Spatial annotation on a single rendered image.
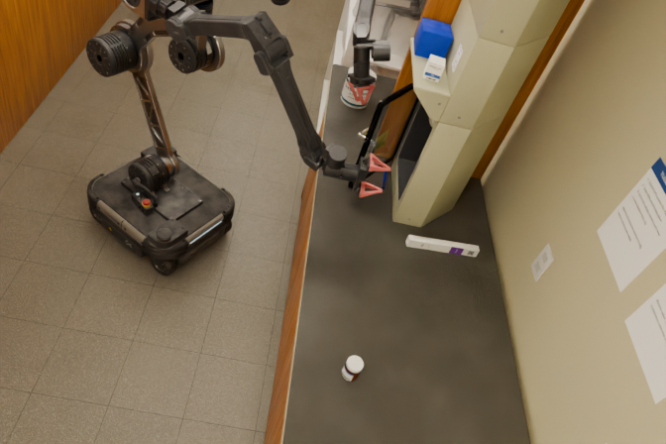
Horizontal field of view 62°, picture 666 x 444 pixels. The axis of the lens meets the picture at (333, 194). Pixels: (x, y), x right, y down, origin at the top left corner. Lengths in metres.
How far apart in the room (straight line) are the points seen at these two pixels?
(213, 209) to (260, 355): 0.77
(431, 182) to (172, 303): 1.45
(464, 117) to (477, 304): 0.64
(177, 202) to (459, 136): 1.57
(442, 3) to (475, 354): 1.15
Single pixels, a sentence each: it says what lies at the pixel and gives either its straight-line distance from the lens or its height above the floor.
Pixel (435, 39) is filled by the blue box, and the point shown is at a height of 1.58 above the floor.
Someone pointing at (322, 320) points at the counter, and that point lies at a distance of 1.73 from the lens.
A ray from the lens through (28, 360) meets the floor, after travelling 2.74.
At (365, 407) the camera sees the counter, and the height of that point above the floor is 0.94.
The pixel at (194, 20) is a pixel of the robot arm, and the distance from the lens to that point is 1.80.
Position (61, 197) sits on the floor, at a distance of 3.29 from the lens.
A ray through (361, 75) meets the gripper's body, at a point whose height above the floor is 1.36.
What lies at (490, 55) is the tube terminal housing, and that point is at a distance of 1.69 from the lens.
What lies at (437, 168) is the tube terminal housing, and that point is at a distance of 1.91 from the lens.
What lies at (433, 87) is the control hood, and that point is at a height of 1.51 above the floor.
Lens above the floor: 2.36
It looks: 43 degrees down
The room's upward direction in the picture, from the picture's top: 19 degrees clockwise
